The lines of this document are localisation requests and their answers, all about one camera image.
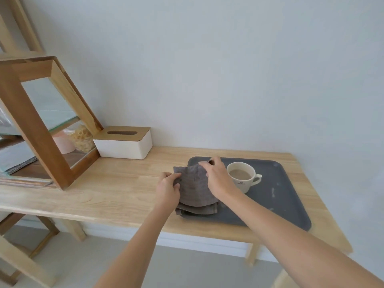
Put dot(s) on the person's left thumb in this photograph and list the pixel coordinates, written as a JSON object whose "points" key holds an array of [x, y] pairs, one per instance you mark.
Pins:
{"points": [[177, 187]]}

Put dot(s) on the person's right fingers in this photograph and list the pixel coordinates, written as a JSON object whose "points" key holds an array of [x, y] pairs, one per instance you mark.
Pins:
{"points": [[210, 163]]}

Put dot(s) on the white tissue box wooden lid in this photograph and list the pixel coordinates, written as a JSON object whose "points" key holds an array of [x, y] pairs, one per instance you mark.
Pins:
{"points": [[123, 142]]}

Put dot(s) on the pink container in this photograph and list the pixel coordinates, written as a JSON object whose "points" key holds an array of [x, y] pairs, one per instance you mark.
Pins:
{"points": [[63, 143]]}

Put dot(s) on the white cup with milky drink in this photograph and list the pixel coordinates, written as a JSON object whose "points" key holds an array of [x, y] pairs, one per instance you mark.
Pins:
{"points": [[241, 176]]}

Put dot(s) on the wooden glass display cabinet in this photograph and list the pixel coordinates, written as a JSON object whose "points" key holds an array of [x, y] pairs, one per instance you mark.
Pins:
{"points": [[39, 122]]}

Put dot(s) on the grey cloth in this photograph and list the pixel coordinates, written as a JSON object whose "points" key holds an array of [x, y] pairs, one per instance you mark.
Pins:
{"points": [[195, 188]]}

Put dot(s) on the person's left forearm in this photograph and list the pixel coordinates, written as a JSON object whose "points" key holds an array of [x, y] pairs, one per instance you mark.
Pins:
{"points": [[132, 251]]}

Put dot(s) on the dark grey tray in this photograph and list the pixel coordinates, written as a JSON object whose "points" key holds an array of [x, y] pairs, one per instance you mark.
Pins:
{"points": [[270, 194]]}

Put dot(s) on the person's left hand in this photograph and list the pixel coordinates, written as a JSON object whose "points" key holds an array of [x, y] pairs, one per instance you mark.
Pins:
{"points": [[165, 191]]}

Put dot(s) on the light wooden table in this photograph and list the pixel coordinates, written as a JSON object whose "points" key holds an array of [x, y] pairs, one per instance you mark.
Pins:
{"points": [[126, 188]]}

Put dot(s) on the wooden folding stand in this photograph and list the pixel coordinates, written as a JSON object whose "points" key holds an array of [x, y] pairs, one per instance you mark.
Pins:
{"points": [[21, 251]]}

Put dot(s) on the wooden shelf frame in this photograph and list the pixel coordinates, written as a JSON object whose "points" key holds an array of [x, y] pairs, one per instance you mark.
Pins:
{"points": [[18, 26]]}

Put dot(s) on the person's right forearm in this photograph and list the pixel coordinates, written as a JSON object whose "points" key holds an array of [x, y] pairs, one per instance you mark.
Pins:
{"points": [[300, 245]]}

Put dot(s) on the person's right hand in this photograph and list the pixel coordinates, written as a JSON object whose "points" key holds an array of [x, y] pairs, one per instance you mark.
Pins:
{"points": [[218, 180]]}

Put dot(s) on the clear jar of pasta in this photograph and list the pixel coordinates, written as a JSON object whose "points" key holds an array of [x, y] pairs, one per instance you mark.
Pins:
{"points": [[81, 137]]}

